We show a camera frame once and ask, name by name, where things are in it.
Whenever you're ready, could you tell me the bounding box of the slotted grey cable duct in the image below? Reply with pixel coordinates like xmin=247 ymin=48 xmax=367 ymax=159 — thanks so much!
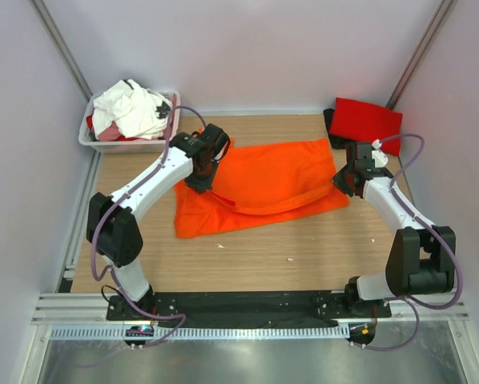
xmin=50 ymin=324 xmax=349 ymax=341

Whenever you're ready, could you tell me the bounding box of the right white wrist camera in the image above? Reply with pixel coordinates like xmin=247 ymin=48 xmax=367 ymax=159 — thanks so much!
xmin=371 ymin=139 xmax=389 ymax=168

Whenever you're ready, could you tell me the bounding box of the folded red t shirt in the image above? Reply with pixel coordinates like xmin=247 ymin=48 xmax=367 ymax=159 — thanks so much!
xmin=324 ymin=98 xmax=403 ymax=148

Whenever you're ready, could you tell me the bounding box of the white plastic basket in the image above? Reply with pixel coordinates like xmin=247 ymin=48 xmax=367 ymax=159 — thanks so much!
xmin=78 ymin=90 xmax=182 ymax=154

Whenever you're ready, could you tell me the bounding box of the orange t shirt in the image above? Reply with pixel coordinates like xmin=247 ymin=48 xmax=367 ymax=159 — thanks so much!
xmin=174 ymin=138 xmax=349 ymax=238

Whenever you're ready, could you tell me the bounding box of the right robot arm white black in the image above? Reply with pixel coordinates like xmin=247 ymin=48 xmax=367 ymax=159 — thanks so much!
xmin=332 ymin=140 xmax=463 ymax=317

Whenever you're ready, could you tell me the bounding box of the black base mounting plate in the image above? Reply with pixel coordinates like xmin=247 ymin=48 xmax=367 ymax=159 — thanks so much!
xmin=105 ymin=290 xmax=393 ymax=330

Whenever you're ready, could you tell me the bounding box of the crumpled white t shirt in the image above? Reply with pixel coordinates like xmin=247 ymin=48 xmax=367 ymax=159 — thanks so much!
xmin=92 ymin=79 xmax=173 ymax=141

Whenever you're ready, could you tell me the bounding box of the red garment in basket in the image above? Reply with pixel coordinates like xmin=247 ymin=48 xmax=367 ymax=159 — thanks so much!
xmin=86 ymin=114 xmax=96 ymax=141

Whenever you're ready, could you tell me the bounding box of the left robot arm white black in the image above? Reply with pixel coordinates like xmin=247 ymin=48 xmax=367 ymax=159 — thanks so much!
xmin=86 ymin=124 xmax=230 ymax=320

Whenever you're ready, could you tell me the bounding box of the pink garment in basket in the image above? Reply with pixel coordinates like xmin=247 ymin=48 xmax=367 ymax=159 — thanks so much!
xmin=96 ymin=122 xmax=122 ymax=142

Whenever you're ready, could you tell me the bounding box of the folded black t shirt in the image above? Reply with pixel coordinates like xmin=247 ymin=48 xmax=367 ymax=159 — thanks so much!
xmin=323 ymin=108 xmax=378 ymax=149

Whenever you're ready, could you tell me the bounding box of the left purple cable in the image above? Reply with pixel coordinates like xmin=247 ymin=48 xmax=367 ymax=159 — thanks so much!
xmin=90 ymin=105 xmax=208 ymax=347

